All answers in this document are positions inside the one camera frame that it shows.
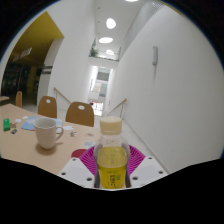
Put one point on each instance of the white ceramic mug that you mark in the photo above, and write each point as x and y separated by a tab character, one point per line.
45	133

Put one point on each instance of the small orange blue item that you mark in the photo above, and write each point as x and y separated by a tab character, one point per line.
13	131

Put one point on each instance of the wooden chair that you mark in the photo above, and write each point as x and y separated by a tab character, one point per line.
80	116
19	99
46	108

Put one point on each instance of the small blue printed card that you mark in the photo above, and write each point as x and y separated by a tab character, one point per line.
89	144

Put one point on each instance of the round ceiling lights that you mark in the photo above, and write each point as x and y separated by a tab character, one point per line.
111	23

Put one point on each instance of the green potted plant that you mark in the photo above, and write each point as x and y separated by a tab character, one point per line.
94	52

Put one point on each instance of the blue printed paper sheet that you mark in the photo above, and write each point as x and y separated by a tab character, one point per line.
27	125

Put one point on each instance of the small grey sticker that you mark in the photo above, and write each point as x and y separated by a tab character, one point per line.
72	134

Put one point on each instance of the grey wall lamp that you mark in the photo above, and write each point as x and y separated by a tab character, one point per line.
155	55

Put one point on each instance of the small wooden side table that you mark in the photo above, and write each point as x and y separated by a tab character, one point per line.
3	98

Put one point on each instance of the small white card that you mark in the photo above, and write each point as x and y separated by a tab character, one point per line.
17	120
25	117

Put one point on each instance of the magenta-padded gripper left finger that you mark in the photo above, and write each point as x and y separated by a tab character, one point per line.
76	168

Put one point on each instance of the dark wall sign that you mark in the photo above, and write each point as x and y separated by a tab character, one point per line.
47	69

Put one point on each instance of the white paper card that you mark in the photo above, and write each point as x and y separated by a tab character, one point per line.
68	127

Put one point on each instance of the small green box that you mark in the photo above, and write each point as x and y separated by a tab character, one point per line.
6	124

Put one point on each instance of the hanging white sign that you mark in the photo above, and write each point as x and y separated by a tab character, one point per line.
23	53

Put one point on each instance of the flat round red coaster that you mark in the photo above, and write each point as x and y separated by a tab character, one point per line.
77	153

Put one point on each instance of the wooden stair handrail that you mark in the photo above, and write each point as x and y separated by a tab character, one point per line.
61	94
120	103

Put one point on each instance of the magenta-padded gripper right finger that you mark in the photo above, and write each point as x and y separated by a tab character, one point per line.
146	170

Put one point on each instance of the yellow drink bottle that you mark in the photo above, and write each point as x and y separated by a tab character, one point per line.
111	163

